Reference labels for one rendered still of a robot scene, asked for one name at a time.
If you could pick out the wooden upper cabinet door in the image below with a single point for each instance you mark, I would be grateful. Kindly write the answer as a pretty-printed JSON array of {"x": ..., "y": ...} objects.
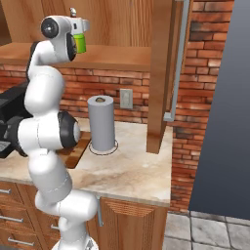
[{"x": 161, "y": 74}]

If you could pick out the wooden cabinet door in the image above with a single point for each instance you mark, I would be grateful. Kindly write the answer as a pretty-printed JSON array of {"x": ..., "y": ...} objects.
[
  {"x": 130, "y": 228},
  {"x": 161, "y": 74}
]

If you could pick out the grey wall outlet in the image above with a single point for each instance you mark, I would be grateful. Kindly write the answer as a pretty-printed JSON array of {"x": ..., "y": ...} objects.
[{"x": 126, "y": 98}]

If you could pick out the black countertop appliance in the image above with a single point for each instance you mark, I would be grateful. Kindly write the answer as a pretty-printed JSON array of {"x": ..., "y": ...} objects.
[{"x": 11, "y": 101}]

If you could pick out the wooden drawer front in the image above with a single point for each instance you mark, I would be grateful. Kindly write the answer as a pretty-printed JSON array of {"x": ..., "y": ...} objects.
[
  {"x": 49, "y": 221},
  {"x": 13, "y": 234},
  {"x": 13, "y": 198},
  {"x": 19, "y": 211}
]

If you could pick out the wooden cutting board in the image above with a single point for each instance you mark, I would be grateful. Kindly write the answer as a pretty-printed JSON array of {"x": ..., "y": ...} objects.
[{"x": 75, "y": 153}]

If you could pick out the dark grey fridge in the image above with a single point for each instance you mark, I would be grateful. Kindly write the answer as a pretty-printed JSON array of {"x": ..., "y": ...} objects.
[{"x": 224, "y": 107}]

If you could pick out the grey paper towel roll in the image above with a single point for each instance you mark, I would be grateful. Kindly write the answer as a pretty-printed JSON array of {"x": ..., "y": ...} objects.
[{"x": 101, "y": 123}]

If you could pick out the wooden lower cabinet door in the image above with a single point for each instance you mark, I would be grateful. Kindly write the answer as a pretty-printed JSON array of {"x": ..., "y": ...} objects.
[{"x": 130, "y": 228}]

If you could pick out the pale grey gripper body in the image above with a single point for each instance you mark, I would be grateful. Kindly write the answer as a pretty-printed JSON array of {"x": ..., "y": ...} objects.
[{"x": 85, "y": 26}]

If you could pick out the round paper towel holder base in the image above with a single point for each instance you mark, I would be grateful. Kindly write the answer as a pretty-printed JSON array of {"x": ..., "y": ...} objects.
[{"x": 114, "y": 148}]

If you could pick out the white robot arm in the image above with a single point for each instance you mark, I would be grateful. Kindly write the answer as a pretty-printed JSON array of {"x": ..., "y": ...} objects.
[{"x": 45, "y": 133}]

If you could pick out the wooden upper cabinet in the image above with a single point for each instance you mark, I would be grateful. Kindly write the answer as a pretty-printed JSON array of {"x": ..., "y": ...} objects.
[{"x": 123, "y": 29}]

